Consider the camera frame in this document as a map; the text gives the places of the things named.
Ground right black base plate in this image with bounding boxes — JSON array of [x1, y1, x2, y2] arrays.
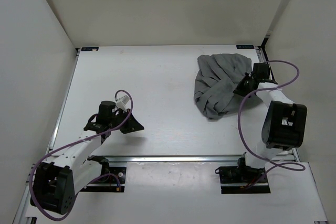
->
[[215, 156, 271, 195]]

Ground right blue corner label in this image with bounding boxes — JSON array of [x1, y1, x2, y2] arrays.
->
[[236, 45, 255, 49]]

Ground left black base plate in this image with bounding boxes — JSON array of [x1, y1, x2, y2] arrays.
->
[[81, 164, 127, 193]]

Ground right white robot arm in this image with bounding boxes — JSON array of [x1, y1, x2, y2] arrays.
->
[[234, 60, 307, 182]]

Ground blue corner label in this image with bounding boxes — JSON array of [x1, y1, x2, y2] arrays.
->
[[81, 47, 99, 51], [236, 45, 255, 49]]

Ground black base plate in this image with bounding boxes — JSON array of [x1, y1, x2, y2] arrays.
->
[[215, 156, 271, 195], [81, 164, 127, 193]]

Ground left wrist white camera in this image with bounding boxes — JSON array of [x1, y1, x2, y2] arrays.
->
[[115, 95, 130, 111]]

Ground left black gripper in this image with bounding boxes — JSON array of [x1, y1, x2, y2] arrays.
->
[[109, 108, 144, 134]]

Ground aluminium front rail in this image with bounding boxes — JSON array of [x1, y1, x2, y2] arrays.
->
[[107, 155, 240, 163]]

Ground grey pleated skirt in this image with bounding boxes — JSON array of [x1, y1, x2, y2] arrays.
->
[[194, 54, 253, 120]]

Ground left blue corner label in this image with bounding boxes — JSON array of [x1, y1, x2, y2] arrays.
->
[[81, 47, 99, 51]]

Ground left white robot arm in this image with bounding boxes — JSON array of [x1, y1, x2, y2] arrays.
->
[[29, 95, 144, 219]]

